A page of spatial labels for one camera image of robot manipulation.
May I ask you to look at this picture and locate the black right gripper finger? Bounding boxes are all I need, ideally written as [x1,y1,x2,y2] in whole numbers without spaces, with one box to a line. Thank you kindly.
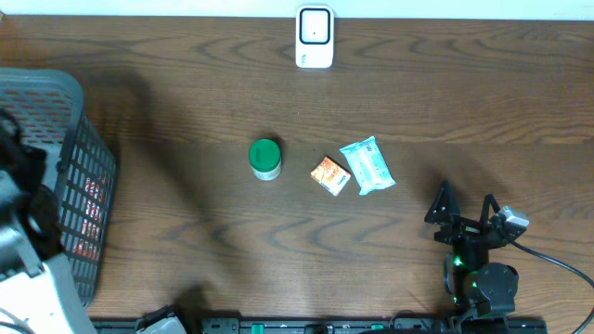
[424,180,460,225]
[479,194,500,223]

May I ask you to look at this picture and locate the teal wet wipes pack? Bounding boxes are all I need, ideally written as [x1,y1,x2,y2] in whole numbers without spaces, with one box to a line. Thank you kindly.
[340,136,396,196]

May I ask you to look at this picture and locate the orange small box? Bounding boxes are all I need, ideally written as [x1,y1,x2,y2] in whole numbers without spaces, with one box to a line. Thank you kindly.
[311,156,351,197]

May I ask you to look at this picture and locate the green lid jar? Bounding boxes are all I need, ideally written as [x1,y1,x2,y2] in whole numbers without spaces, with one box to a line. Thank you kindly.
[249,138,282,181]

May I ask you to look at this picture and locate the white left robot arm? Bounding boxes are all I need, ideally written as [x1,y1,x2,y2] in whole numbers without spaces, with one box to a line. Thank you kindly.
[1,110,96,334]

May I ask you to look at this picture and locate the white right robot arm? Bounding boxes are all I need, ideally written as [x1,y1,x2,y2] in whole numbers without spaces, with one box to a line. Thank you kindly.
[424,181,529,318]

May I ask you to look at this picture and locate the white barcode scanner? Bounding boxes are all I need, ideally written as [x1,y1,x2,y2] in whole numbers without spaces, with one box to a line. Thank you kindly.
[295,5,335,69]

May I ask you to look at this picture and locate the grey plastic basket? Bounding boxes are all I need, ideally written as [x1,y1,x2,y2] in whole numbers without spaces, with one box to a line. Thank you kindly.
[1,68,118,307]

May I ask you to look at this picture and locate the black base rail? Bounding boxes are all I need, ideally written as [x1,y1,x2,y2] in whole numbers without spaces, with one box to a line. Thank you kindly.
[92,305,548,334]

